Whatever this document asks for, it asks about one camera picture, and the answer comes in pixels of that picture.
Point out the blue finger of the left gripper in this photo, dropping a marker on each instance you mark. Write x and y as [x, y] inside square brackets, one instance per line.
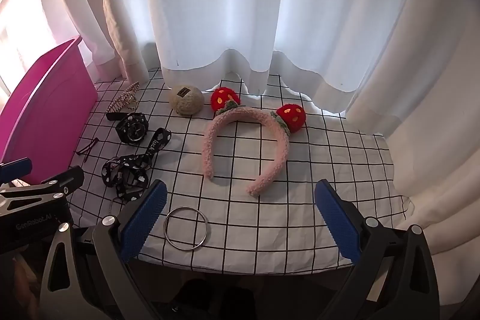
[65, 183]
[15, 170]

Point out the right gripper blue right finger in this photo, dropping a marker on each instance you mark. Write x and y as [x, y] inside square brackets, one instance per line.
[363, 241]

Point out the pink storage box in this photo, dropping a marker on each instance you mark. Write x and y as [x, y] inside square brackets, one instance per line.
[45, 115]

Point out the beige fuzzy round pouch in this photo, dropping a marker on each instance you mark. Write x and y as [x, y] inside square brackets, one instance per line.
[186, 100]

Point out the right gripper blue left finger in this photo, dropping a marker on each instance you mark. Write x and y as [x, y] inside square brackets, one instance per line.
[115, 244]

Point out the silver metal bangle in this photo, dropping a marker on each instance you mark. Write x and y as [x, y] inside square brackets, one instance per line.
[186, 228]

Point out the black wrist watch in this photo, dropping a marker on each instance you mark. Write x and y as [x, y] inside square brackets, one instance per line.
[131, 127]

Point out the gold pearl hair claw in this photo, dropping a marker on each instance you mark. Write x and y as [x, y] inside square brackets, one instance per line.
[126, 100]

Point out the black hair pin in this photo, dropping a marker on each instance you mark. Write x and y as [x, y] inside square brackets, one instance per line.
[87, 149]

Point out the cream thick curtain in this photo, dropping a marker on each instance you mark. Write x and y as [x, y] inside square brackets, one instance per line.
[423, 96]

